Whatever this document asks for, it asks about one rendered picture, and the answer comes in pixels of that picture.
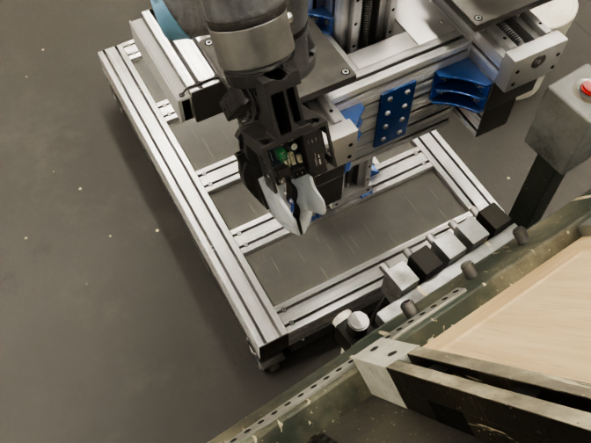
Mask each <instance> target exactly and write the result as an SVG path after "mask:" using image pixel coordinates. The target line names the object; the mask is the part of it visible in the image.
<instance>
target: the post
mask: <svg viewBox="0 0 591 443"><path fill-rule="evenodd" d="M564 176H565V174H564V175H561V174H559V173H558V172H557V171H556V170H555V169H554V168H553V167H552V166H550V165H549V164H548V163H547V162H546V161H545V160H544V159H543V158H542V157H541V156H539V155H538V154H537V156H536V159H535V161H534V163H533V164H532V166H531V168H530V171H529V174H528V176H527V177H526V179H525V181H524V183H523V185H522V189H521V190H520V192H519V194H518V196H517V198H516V200H515V202H514V204H513V206H512V209H511V211H510V213H509V215H508V216H509V217H510V218H511V219H512V221H511V222H510V224H509V226H510V225H512V224H513V223H515V224H516V225H517V226H518V227H520V226H523V227H525V229H528V228H530V227H531V226H533V225H534V224H536V223H537V222H539V221H540V220H541V218H542V216H543V214H544V212H545V210H546V208H547V207H548V205H549V204H550V202H551V199H552V197H553V196H554V194H555V192H556V191H557V189H558V187H559V185H560V183H561V181H562V180H563V178H564ZM509 226H508V227H509Z"/></svg>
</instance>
